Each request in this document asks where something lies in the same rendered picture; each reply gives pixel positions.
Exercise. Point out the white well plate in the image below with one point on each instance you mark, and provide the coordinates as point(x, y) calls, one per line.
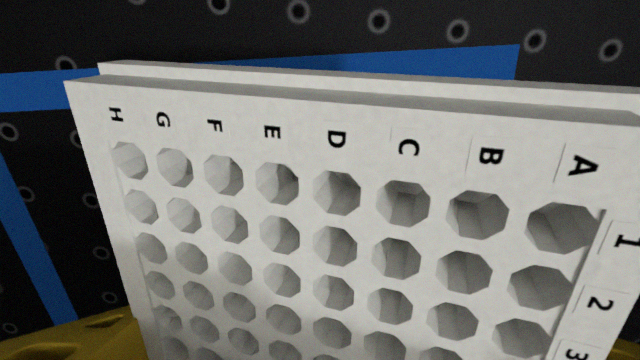
point(261, 213)

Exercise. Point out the blue tape outline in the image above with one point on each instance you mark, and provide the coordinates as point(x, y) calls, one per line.
point(44, 90)

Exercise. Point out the black perforated plate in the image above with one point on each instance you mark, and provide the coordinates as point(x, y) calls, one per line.
point(563, 41)

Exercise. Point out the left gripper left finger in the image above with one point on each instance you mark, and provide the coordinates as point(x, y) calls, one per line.
point(111, 335)

